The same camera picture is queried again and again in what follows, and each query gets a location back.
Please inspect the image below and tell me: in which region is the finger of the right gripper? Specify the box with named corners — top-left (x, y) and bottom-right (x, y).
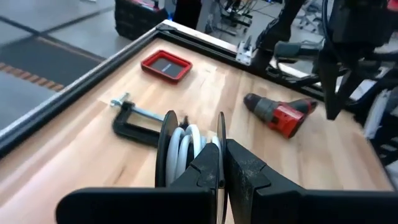
top-left (318, 52), bottom-right (341, 121)
top-left (338, 62), bottom-right (361, 103)

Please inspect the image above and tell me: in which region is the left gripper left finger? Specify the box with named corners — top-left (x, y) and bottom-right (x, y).
top-left (55, 142), bottom-right (221, 224)

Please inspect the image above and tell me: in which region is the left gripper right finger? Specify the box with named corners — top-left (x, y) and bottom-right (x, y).
top-left (225, 139), bottom-right (398, 224)

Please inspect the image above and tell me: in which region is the black C-clamp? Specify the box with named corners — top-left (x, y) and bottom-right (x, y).
top-left (110, 91), bottom-right (165, 149)

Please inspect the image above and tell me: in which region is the red rimmed tray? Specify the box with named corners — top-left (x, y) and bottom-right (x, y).
top-left (140, 49), bottom-right (193, 85)

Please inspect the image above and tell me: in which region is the hazard striped floor mat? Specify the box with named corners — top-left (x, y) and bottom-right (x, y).
top-left (0, 36), bottom-right (106, 93)

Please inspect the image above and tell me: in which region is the red black toolbox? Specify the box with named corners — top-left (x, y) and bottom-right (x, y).
top-left (114, 0), bottom-right (170, 41)

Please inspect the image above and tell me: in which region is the red black cordless drill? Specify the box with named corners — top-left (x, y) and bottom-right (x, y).
top-left (243, 92), bottom-right (320, 140)

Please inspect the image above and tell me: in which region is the silver mounting bracket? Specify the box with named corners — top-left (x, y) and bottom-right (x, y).
top-left (236, 34), bottom-right (253, 67)

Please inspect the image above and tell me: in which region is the black aluminium frame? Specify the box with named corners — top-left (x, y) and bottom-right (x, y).
top-left (0, 20), bottom-right (343, 156)

